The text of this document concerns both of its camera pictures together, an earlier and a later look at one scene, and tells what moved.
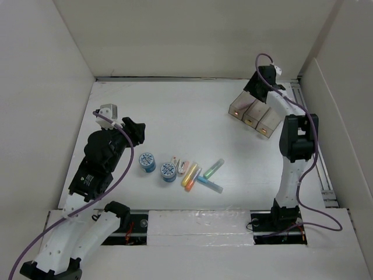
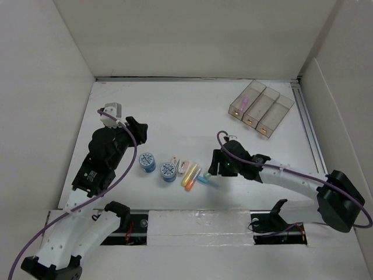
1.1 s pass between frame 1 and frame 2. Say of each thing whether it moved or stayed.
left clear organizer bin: stayed
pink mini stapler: stayed
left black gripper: stayed
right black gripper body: moved
